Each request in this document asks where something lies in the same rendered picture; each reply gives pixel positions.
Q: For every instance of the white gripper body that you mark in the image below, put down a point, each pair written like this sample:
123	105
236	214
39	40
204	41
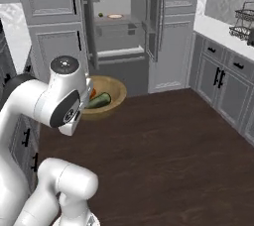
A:
90	86

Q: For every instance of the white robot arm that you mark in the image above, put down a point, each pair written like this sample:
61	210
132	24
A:
23	111

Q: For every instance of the orange chicken drumstick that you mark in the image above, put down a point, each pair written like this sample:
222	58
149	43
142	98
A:
93	93

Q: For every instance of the green cucumber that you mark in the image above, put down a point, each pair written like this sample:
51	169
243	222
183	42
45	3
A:
99	100

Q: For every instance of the wooden bowl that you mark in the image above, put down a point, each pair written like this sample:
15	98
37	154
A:
115	89

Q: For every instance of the grey fridge bottom drawer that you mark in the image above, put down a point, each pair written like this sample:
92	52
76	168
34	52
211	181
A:
125	71

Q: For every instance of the grey left fridge door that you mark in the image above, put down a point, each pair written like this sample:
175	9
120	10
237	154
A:
90	22

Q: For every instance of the grey fridge door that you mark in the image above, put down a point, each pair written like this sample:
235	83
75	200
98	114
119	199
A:
152	22
90	22

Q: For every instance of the grey right fridge door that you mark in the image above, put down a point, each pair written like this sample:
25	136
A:
152	22

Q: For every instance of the small green lime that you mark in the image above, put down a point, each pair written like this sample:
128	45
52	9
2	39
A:
100	14

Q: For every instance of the white plate with food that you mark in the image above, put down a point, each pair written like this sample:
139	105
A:
115	16

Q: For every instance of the grey counter cupboard run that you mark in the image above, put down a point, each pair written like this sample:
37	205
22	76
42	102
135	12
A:
20	144

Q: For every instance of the grey tall panel cabinet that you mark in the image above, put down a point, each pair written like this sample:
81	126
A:
175	38

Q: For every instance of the grey base cabinet run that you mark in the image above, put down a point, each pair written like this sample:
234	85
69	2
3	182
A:
228	88

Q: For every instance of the dark countertop object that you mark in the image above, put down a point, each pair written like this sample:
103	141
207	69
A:
251	38

